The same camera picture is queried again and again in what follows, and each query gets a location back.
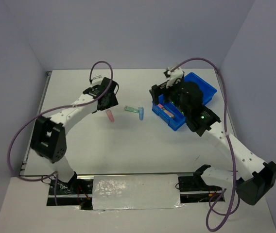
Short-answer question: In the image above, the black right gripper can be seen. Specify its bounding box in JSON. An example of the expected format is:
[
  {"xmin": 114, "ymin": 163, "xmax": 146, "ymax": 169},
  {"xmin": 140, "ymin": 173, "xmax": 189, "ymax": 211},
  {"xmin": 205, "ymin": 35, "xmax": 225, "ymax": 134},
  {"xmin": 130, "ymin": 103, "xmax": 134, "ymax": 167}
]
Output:
[{"xmin": 149, "ymin": 77, "xmax": 188, "ymax": 115}]

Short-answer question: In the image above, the pink correction tape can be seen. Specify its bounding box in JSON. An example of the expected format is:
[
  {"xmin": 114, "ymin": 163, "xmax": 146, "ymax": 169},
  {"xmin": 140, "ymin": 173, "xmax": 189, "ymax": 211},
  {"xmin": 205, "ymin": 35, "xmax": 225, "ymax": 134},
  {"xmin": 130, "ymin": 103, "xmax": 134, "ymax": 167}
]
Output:
[{"xmin": 105, "ymin": 109, "xmax": 115, "ymax": 122}]

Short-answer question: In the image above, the orange pink marker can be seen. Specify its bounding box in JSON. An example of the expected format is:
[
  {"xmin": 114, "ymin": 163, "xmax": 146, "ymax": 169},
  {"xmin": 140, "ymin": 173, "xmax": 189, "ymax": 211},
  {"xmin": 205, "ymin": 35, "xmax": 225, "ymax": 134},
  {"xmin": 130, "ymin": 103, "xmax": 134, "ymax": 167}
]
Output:
[{"xmin": 157, "ymin": 103, "xmax": 174, "ymax": 118}]

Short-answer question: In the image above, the green correction tape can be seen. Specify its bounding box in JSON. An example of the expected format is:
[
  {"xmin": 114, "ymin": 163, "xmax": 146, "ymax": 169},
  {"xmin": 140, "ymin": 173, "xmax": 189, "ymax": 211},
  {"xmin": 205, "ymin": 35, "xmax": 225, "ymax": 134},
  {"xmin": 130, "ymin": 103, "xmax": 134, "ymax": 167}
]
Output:
[{"xmin": 124, "ymin": 106, "xmax": 139, "ymax": 113}]

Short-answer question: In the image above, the blue correction tape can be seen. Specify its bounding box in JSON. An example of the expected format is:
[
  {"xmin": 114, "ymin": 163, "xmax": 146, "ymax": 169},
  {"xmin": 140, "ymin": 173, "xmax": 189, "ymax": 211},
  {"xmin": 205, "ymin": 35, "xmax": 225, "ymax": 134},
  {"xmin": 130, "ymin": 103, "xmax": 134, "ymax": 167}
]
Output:
[{"xmin": 138, "ymin": 107, "xmax": 144, "ymax": 120}]

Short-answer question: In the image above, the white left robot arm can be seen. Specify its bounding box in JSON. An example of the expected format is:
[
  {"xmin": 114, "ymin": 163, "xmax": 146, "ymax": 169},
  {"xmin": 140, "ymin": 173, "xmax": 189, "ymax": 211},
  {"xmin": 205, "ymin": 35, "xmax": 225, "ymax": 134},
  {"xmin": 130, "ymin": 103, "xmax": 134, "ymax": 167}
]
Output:
[{"xmin": 30, "ymin": 77, "xmax": 119, "ymax": 194}]

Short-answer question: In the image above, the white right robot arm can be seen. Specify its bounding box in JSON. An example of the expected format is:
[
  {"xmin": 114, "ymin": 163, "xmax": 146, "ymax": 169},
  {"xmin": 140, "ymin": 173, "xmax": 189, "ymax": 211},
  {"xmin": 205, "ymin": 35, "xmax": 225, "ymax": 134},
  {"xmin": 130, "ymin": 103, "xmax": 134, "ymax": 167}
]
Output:
[{"xmin": 150, "ymin": 81, "xmax": 276, "ymax": 205}]

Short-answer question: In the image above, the blue divided plastic tray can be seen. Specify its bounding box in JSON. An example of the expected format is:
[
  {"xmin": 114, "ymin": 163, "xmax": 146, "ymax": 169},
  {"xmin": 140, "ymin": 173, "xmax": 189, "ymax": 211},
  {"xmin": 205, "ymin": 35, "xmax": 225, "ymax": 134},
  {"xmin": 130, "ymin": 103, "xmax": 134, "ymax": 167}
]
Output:
[{"xmin": 149, "ymin": 71, "xmax": 221, "ymax": 136}]

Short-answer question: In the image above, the silver taped front panel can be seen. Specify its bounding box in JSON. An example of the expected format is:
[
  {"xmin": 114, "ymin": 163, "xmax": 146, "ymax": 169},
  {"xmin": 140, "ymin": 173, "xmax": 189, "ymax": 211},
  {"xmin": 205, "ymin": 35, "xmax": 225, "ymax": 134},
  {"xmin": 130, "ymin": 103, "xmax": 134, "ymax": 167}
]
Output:
[{"xmin": 92, "ymin": 174, "xmax": 182, "ymax": 210}]

